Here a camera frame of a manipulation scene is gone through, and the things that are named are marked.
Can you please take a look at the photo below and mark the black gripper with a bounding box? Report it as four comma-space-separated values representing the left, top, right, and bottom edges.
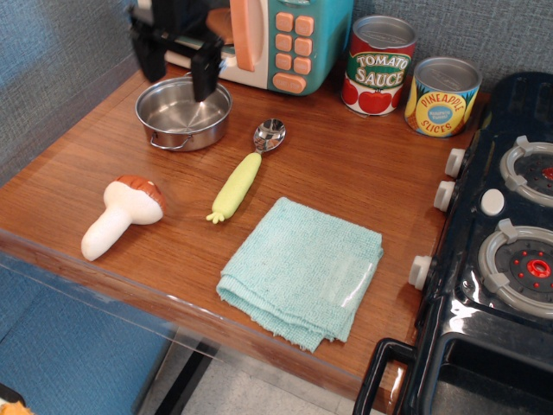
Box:
129, 1, 224, 102

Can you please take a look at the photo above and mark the small steel pot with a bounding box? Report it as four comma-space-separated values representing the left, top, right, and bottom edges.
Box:
135, 75, 232, 152

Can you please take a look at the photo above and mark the spoon with yellow-green handle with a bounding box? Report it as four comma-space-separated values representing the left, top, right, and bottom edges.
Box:
206, 118, 286, 224

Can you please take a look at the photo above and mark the light blue cloth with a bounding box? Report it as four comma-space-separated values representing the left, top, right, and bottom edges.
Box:
216, 197, 384, 352

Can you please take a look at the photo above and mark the teal toy microwave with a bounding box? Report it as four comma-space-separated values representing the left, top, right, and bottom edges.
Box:
177, 1, 353, 96

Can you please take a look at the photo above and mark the toy mushroom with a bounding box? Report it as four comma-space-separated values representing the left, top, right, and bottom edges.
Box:
81, 175, 167, 261

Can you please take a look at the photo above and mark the tomato sauce can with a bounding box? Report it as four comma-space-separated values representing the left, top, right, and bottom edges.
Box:
341, 15, 417, 116

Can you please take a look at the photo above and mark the pineapple slices can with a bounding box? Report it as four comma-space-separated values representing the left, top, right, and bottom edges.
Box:
404, 56, 482, 137

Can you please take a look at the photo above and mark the orange plush object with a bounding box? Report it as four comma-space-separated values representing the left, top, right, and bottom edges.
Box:
0, 393, 34, 415

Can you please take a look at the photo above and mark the black toy stove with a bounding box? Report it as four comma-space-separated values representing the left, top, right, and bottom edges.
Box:
354, 72, 552, 414

